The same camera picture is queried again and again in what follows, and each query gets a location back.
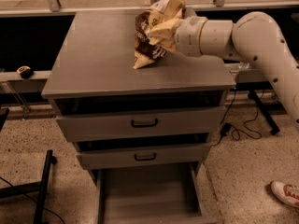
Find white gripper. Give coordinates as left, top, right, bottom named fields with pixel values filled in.
left=149, top=16, right=207, bottom=57

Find brown chip bag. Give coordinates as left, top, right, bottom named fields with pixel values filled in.
left=133, top=0, right=186, bottom=69

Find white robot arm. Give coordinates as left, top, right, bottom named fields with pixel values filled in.
left=149, top=12, right=299, bottom=125

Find grey top drawer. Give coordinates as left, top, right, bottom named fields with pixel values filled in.
left=56, top=106, right=225, bottom=142

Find grey drawer cabinet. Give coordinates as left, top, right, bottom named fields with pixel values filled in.
left=41, top=7, right=236, bottom=224

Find grey middle drawer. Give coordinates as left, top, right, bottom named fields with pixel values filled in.
left=77, top=143, right=211, bottom=170

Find grey open bottom drawer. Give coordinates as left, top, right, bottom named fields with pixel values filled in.
left=94, top=163, right=217, bottom=224

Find black table leg right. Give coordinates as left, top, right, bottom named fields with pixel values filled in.
left=249, top=90, right=280, bottom=135

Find black tape measure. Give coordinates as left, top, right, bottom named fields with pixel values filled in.
left=17, top=65, right=34, bottom=78

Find black metal stand left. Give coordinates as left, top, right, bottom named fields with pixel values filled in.
left=0, top=150, right=57, bottom=224

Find white and red sneaker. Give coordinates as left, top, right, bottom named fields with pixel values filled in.
left=270, top=181, right=299, bottom=208

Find black power adapter with cable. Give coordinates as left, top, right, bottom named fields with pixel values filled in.
left=212, top=91, right=263, bottom=147

